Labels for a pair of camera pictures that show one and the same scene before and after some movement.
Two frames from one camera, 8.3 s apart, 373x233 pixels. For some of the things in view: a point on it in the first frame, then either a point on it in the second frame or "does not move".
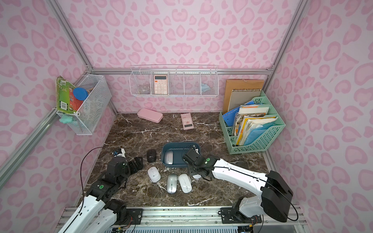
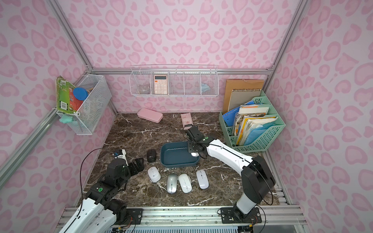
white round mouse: x=154 y=174 does not move
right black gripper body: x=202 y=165 -> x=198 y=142
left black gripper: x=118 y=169 does not move
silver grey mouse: x=172 y=183 does not move
